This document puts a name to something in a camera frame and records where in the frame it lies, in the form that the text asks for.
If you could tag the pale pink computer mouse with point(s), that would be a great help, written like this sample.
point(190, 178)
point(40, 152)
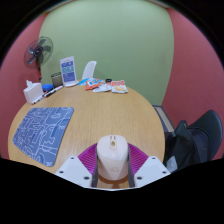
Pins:
point(112, 156)

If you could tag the black whiteboard marker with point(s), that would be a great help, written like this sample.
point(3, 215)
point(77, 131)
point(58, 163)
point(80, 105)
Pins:
point(54, 91)
point(38, 99)

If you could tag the blue whiteboard eraser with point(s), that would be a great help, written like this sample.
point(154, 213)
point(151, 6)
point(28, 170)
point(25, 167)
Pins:
point(47, 87)

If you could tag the blue patterned mouse pad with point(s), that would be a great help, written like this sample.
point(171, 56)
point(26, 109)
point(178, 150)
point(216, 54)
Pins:
point(43, 133)

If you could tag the black office chair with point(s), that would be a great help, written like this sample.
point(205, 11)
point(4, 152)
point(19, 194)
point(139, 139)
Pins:
point(208, 131)

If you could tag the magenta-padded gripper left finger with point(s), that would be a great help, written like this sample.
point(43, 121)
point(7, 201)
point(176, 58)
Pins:
point(87, 160)

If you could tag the acrylic sign stand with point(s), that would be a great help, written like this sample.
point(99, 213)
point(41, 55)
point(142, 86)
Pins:
point(68, 70)

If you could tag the grey standing fan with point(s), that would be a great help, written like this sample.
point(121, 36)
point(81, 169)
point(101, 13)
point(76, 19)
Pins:
point(38, 51)

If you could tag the white plastic chair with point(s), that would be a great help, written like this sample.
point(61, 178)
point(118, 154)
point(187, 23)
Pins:
point(89, 69)

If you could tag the blue snack packet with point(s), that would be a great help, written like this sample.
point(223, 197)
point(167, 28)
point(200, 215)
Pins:
point(83, 81)

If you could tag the black bag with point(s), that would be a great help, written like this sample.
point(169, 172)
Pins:
point(180, 146)

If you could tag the small black cap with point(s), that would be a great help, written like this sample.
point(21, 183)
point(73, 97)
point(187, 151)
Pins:
point(108, 80)

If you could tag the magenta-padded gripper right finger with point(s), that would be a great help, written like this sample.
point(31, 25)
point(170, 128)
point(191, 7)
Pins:
point(137, 159)

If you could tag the orange and white snack packet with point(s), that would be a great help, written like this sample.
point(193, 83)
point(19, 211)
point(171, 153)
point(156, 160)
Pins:
point(119, 86)

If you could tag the white tissue box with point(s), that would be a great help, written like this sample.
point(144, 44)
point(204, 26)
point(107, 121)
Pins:
point(33, 94)

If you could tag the dark mesh pen cup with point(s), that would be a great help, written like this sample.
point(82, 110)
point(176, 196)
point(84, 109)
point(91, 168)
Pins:
point(56, 80)

